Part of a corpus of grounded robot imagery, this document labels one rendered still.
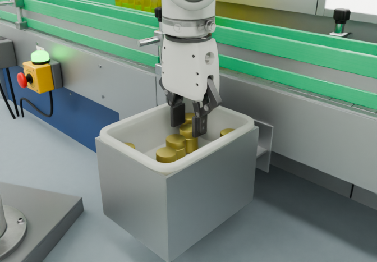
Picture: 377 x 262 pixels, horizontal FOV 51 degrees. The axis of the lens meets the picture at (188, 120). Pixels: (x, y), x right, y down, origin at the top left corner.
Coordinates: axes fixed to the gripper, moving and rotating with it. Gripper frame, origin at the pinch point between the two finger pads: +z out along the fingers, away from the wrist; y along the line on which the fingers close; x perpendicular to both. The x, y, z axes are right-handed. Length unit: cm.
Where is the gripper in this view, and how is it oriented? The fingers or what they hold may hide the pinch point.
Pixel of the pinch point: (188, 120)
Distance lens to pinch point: 70.0
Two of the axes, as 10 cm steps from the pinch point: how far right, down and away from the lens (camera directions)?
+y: -7.0, -3.1, 6.5
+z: 0.0, 9.0, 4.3
